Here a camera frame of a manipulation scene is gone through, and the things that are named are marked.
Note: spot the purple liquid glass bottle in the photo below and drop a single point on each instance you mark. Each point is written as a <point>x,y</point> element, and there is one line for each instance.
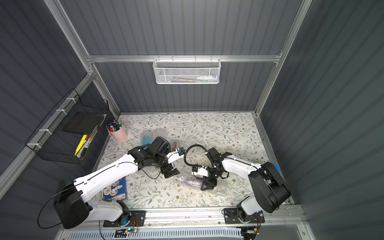
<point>189,181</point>

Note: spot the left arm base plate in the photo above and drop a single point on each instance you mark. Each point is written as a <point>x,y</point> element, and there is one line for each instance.
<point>134,219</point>

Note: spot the white tape dispenser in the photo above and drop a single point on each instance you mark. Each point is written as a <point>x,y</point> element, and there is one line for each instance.
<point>175,144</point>

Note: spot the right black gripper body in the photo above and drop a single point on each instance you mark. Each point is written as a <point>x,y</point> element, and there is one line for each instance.
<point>208,181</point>

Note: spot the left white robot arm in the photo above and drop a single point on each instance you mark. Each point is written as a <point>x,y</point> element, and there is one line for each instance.
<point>74,202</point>

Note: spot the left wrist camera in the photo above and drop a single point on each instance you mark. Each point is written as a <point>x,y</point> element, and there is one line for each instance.
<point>174,156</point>

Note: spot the yellow highlighter in basket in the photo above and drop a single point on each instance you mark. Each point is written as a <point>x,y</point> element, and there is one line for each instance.
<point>81,143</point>

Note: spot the aluminium front rail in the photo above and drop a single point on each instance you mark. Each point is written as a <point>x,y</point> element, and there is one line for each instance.
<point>189,217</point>

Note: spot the black wire wall basket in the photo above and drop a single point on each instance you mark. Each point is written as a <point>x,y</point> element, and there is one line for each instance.
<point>67,135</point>

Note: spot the black notebook in basket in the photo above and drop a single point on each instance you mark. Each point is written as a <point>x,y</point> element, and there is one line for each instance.
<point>83,123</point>

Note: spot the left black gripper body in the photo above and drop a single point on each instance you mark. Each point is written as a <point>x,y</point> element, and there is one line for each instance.
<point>167,169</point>

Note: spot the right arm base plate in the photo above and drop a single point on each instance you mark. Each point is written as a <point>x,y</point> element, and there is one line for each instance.
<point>234,216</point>

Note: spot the blue liquid glass bottle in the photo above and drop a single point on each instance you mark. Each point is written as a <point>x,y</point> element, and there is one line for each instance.
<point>146,139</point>

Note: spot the pink marker cup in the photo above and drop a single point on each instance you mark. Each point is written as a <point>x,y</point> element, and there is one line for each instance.
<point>117,130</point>

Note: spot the white wire wall basket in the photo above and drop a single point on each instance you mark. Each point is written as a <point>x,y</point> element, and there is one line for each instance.
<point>187,73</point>

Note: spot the blue sticker sheet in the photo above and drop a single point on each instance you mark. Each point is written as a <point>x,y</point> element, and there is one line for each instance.
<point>115,191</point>

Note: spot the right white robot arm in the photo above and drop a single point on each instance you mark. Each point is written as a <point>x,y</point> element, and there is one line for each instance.
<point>269,188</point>

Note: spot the white ventilated cable duct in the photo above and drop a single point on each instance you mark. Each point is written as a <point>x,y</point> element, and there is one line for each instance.
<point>158,234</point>

